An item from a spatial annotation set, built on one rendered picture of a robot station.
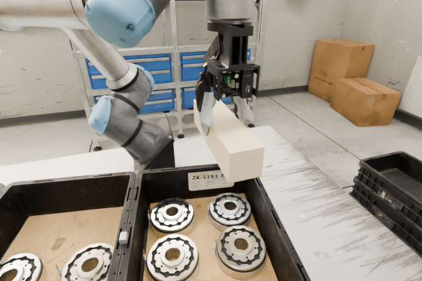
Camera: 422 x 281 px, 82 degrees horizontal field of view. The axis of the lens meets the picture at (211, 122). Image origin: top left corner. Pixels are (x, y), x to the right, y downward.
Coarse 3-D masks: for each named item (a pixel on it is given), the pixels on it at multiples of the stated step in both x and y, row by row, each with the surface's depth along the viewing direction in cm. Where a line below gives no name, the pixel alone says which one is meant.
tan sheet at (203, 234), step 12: (192, 204) 65; (204, 204) 65; (204, 216) 62; (252, 216) 62; (192, 228) 58; (204, 228) 58; (252, 228) 58; (156, 240) 56; (192, 240) 56; (204, 240) 56; (216, 240) 56; (204, 252) 53; (144, 264) 51; (204, 264) 51; (216, 264) 51; (264, 264) 51; (144, 276) 48; (204, 276) 48; (216, 276) 48; (228, 276) 48; (264, 276) 48
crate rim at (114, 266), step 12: (36, 180) 59; (48, 180) 59; (60, 180) 59; (72, 180) 59; (84, 180) 60; (132, 180) 59; (0, 192) 55; (132, 192) 55; (120, 228) 47; (120, 252) 42; (108, 276) 38
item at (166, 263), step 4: (172, 244) 51; (176, 244) 51; (164, 248) 50; (168, 248) 50; (172, 248) 50; (176, 248) 50; (180, 248) 50; (164, 252) 49; (180, 252) 49; (184, 252) 49; (160, 256) 48; (164, 256) 48; (180, 256) 48; (184, 256) 48; (164, 260) 47; (168, 260) 48; (176, 260) 47; (180, 260) 47; (164, 264) 47; (168, 264) 47; (172, 264) 47; (176, 264) 47
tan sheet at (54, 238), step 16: (112, 208) 64; (32, 224) 60; (48, 224) 60; (64, 224) 60; (80, 224) 60; (96, 224) 60; (112, 224) 60; (16, 240) 56; (32, 240) 56; (48, 240) 56; (64, 240) 56; (80, 240) 56; (96, 240) 56; (112, 240) 56; (48, 256) 52; (64, 256) 52; (48, 272) 49
